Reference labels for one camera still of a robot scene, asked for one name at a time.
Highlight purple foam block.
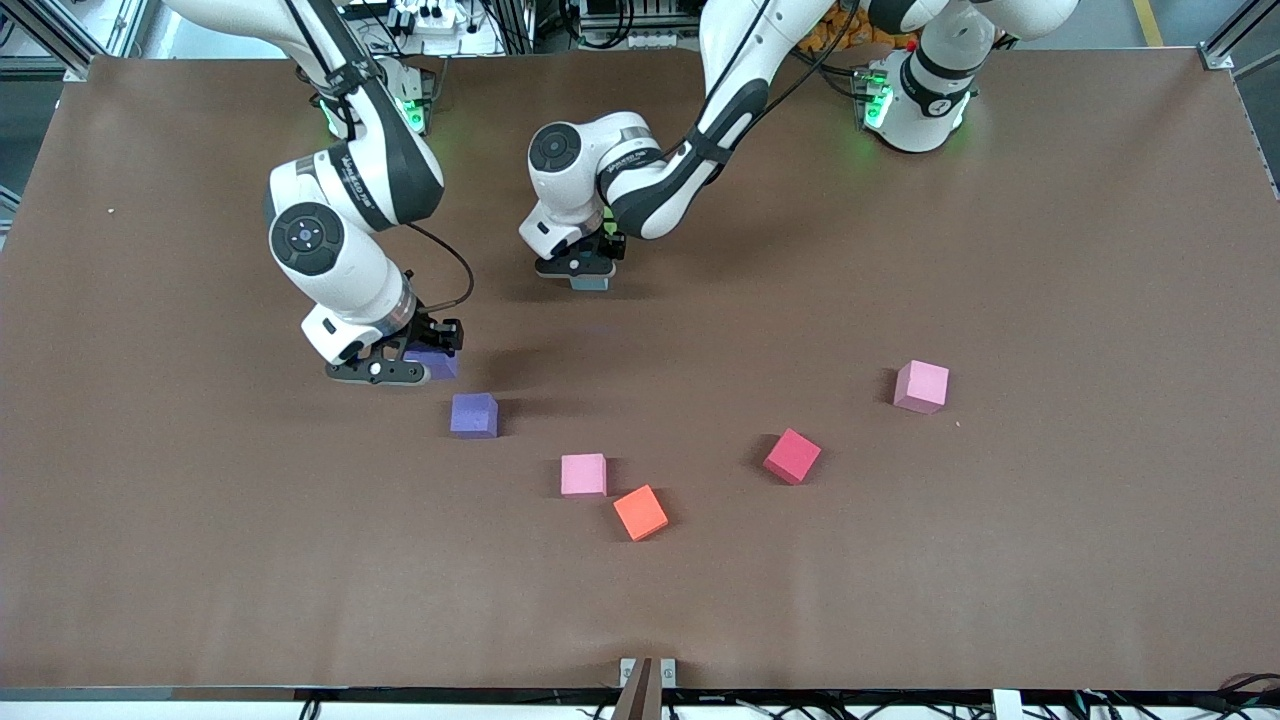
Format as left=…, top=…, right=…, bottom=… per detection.
left=403, top=348, right=461, bottom=383
left=449, top=392, right=500, bottom=441

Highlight red foam block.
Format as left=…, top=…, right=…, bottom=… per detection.
left=762, top=428, right=823, bottom=487

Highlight pink foam block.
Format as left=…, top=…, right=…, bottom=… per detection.
left=892, top=359, right=951, bottom=416
left=559, top=452, right=609, bottom=499

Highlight white power strip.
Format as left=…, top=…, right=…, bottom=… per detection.
left=385, top=0, right=501, bottom=58

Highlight grey equipment box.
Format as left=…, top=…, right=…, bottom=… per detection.
left=578, top=0, right=701, bottom=49

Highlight orange foam block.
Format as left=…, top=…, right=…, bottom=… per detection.
left=611, top=484, right=670, bottom=543

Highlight brown table cover mat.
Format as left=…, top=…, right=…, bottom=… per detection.
left=0, top=45, right=1280, bottom=698

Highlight orange snack bags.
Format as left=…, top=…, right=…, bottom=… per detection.
left=797, top=10, right=906, bottom=53

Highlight aluminium frame profile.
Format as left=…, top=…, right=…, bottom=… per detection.
left=0, top=0, right=151, bottom=83
left=1198, top=0, right=1280, bottom=201

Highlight silver table edge bracket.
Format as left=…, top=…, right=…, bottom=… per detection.
left=618, top=656, right=678, bottom=720

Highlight black cable bundle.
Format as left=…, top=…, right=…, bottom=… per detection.
left=1070, top=672, right=1280, bottom=720

